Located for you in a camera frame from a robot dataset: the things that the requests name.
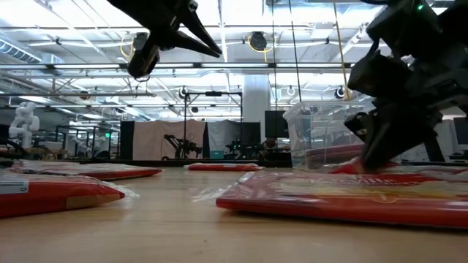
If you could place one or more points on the black monitor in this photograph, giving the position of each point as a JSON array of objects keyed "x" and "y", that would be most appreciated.
[
  {"x": 461, "y": 130},
  {"x": 276, "y": 124}
]

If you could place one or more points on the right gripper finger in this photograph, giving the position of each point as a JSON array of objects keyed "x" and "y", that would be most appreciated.
[
  {"x": 382, "y": 146},
  {"x": 417, "y": 139}
]

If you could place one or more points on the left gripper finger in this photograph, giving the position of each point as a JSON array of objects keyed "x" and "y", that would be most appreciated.
[
  {"x": 183, "y": 43},
  {"x": 195, "y": 27}
]

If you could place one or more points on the beige curtain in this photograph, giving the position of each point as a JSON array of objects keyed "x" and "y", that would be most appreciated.
[{"x": 157, "y": 140}]

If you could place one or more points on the wooden desk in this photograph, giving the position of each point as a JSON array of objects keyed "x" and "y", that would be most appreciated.
[{"x": 40, "y": 149}]

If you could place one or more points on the black metal rig frame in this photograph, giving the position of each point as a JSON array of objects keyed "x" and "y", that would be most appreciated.
[{"x": 213, "y": 93}]

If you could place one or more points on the teal box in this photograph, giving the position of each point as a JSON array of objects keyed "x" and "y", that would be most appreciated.
[{"x": 218, "y": 155}]

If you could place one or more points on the white pillar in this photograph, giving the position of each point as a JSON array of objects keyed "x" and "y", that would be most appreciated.
[{"x": 256, "y": 102}]

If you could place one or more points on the dark background robot arm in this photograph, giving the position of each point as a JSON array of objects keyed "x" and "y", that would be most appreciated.
[
  {"x": 239, "y": 149},
  {"x": 188, "y": 149}
]

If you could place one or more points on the grey curtain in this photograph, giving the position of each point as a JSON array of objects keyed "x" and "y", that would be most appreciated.
[{"x": 223, "y": 133}]

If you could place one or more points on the clear plastic bin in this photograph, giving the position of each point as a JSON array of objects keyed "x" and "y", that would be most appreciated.
[{"x": 303, "y": 131}]

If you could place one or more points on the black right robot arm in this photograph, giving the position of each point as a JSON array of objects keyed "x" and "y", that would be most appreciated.
[{"x": 402, "y": 25}]

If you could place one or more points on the person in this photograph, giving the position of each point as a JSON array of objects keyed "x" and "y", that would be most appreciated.
[{"x": 270, "y": 142}]

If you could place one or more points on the black partition panel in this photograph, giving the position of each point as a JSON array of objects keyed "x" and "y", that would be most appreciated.
[
  {"x": 250, "y": 133},
  {"x": 127, "y": 140}
]

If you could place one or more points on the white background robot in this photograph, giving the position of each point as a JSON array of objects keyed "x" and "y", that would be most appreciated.
[{"x": 23, "y": 124}]

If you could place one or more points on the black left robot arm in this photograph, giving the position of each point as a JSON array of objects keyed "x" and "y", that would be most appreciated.
[{"x": 146, "y": 9}]

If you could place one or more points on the silver air duct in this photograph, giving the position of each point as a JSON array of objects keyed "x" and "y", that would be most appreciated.
[{"x": 16, "y": 51}]

